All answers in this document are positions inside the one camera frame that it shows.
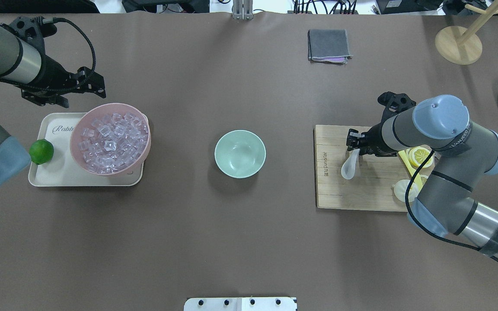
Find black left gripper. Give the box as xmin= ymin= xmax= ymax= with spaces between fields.
xmin=22 ymin=65 xmax=106 ymax=108

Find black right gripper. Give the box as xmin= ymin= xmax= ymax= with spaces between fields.
xmin=346 ymin=127 xmax=388 ymax=157

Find white ceramic spoon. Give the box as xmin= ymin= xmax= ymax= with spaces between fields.
xmin=340 ymin=149 xmax=360 ymax=180

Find clear ice cubes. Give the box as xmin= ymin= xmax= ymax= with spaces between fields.
xmin=71 ymin=111 xmax=150 ymax=175

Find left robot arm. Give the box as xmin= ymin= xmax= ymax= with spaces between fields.
xmin=0 ymin=16 xmax=106 ymax=185

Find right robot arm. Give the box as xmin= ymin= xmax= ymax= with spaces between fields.
xmin=346 ymin=92 xmax=498 ymax=263

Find pink bowl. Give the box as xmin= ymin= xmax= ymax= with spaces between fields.
xmin=70 ymin=103 xmax=152 ymax=176

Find mint green bowl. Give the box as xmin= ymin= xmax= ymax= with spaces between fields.
xmin=214 ymin=130 xmax=267 ymax=179

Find bamboo cutting board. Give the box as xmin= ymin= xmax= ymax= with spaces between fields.
xmin=314 ymin=125 xmax=410 ymax=213

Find front lemon slice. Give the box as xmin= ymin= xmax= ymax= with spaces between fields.
xmin=406 ymin=147 xmax=434 ymax=168

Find lemon slice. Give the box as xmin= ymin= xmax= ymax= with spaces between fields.
xmin=415 ymin=175 xmax=428 ymax=187
xmin=406 ymin=147 xmax=434 ymax=168

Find white steamed bun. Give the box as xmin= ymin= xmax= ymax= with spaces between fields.
xmin=393 ymin=179 xmax=420 ymax=203

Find yellow plastic knife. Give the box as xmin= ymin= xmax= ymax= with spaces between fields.
xmin=398 ymin=150 xmax=423 ymax=190

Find back lemon slice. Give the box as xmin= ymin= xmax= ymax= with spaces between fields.
xmin=415 ymin=175 xmax=428 ymax=187

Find green lime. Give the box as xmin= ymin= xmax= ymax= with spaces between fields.
xmin=29 ymin=139 xmax=54 ymax=165

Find cream plastic tray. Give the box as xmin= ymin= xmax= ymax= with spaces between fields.
xmin=28 ymin=113 xmax=144 ymax=187

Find grey folded cloth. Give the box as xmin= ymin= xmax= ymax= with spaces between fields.
xmin=307 ymin=29 xmax=353 ymax=64

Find wooden mug tree stand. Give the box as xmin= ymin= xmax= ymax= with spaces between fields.
xmin=434 ymin=0 xmax=498 ymax=65

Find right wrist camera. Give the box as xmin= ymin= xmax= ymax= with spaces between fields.
xmin=377 ymin=91 xmax=417 ymax=123

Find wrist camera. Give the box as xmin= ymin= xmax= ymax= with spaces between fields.
xmin=377 ymin=91 xmax=417 ymax=123
xmin=2 ymin=16 xmax=57 ymax=53

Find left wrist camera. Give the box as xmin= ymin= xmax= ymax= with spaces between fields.
xmin=2 ymin=16 xmax=57 ymax=53

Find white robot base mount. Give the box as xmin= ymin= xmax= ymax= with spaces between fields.
xmin=183 ymin=296 xmax=298 ymax=311

